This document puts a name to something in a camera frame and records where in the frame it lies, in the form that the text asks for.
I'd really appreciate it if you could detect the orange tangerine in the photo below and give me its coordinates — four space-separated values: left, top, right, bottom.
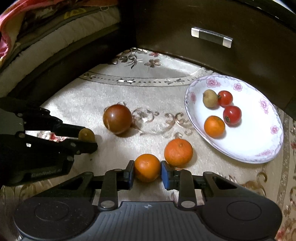
134 154 161 183
164 138 193 168
204 115 225 138

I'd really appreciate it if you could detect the small tan longan fruit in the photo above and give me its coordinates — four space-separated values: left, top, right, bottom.
78 128 96 143

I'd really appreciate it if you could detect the large dark red tomato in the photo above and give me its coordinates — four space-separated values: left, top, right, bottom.
103 104 132 135

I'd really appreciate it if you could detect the small bright red tomato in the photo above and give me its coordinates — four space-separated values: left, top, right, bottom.
218 90 233 107

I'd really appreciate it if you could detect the beige floral embroidered cloth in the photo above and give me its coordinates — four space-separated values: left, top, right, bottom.
1 48 295 240

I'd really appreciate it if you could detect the folded bedding pile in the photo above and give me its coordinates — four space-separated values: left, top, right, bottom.
1 6 120 97

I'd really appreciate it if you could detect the white floral plate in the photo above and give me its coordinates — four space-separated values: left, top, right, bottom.
184 75 283 164

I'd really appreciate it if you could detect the dark wooden cabinet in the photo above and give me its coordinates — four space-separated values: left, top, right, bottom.
118 0 295 118

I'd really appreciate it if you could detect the silver black drawer handle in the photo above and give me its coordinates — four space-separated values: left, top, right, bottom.
191 27 233 48

